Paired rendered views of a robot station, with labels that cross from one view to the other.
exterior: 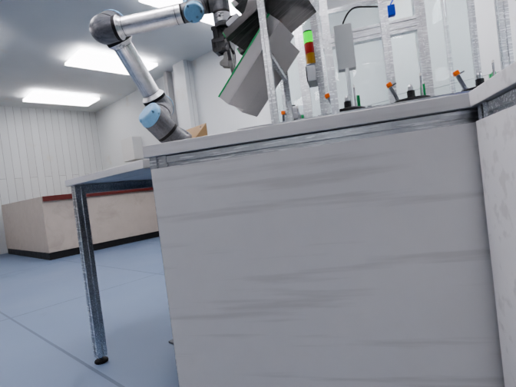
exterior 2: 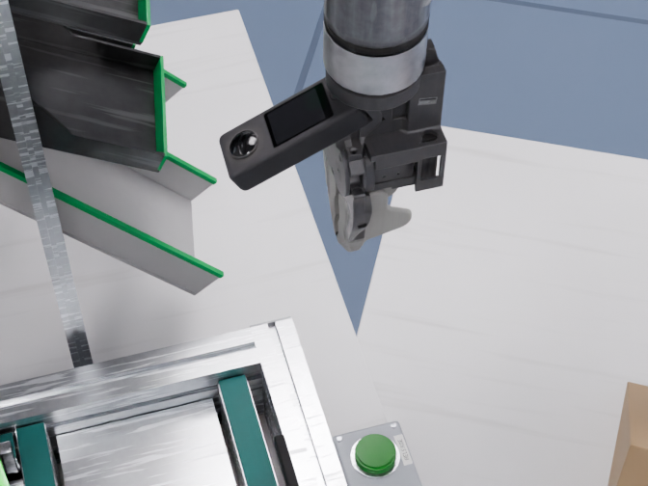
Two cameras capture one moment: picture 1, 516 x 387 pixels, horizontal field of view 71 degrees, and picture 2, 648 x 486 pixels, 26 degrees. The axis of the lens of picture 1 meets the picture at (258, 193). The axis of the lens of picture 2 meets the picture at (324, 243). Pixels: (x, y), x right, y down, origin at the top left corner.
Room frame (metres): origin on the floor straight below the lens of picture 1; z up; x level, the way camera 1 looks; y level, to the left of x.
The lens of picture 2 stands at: (2.19, -0.34, 2.16)
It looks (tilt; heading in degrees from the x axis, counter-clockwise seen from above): 52 degrees down; 150
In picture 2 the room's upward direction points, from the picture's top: straight up
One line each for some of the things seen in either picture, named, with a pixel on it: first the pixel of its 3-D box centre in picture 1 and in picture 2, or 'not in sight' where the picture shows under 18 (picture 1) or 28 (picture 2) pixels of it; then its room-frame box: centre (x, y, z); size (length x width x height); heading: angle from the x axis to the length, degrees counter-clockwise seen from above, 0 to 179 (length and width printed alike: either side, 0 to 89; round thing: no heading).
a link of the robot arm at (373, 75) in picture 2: (222, 20); (373, 40); (1.56, 0.06, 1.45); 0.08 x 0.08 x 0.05
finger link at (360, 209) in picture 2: not in sight; (354, 196); (1.58, 0.04, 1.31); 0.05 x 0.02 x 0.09; 166
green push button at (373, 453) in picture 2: not in sight; (375, 455); (1.63, 0.04, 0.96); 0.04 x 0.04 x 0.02
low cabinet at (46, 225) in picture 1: (83, 219); not in sight; (6.84, 3.35, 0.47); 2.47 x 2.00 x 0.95; 47
